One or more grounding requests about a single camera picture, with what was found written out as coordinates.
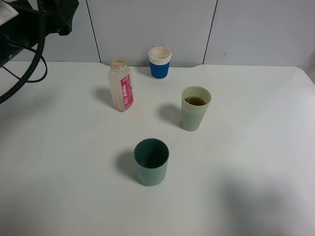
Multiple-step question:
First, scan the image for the clear bottle with pink label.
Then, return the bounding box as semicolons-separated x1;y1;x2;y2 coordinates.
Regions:
108;58;134;112

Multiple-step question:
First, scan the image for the blue and white paper cup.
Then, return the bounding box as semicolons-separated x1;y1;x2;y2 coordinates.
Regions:
148;45;172;80

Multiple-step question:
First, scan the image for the pale green tall cup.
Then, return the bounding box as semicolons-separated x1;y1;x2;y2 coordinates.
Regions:
181;86;212;131

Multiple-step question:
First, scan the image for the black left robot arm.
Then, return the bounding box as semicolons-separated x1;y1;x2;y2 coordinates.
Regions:
0;0;79;66

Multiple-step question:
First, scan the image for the dark green short cup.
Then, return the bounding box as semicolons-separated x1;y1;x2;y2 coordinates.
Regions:
133;138;170;186

